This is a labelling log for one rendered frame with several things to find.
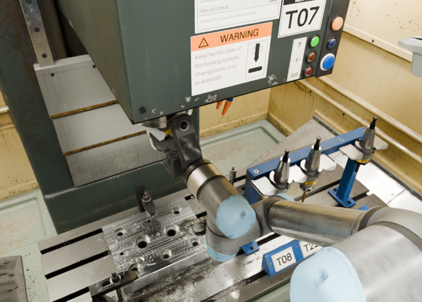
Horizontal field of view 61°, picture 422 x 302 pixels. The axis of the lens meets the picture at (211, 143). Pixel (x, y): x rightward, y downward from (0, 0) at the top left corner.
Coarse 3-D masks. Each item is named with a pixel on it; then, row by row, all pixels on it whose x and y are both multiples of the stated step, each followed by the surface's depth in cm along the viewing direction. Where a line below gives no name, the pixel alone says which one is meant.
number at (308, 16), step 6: (300, 6) 63; (306, 6) 63; (312, 6) 64; (318, 6) 65; (300, 12) 63; (306, 12) 64; (312, 12) 65; (318, 12) 65; (300, 18) 64; (306, 18) 65; (312, 18) 65; (318, 18) 66; (300, 24) 65; (306, 24) 66; (312, 24) 66
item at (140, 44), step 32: (64, 0) 90; (96, 0) 56; (128, 0) 48; (160, 0) 50; (192, 0) 53; (96, 32) 64; (128, 32) 51; (160, 32) 53; (192, 32) 56; (320, 32) 69; (96, 64) 74; (128, 64) 53; (160, 64) 56; (288, 64) 69; (128, 96) 57; (160, 96) 59; (192, 96) 62; (224, 96) 66
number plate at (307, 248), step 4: (300, 244) 116; (304, 244) 117; (308, 244) 117; (312, 244) 118; (304, 248) 117; (308, 248) 117; (312, 248) 118; (316, 248) 118; (320, 248) 119; (304, 252) 116; (308, 252) 117; (312, 252) 118; (304, 256) 116
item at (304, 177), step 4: (292, 164) 107; (292, 168) 105; (296, 168) 106; (292, 172) 104; (296, 172) 104; (300, 172) 104; (292, 176) 103; (296, 176) 103; (300, 176) 103; (304, 176) 103; (292, 180) 102; (296, 180) 102; (300, 180) 102; (304, 180) 102
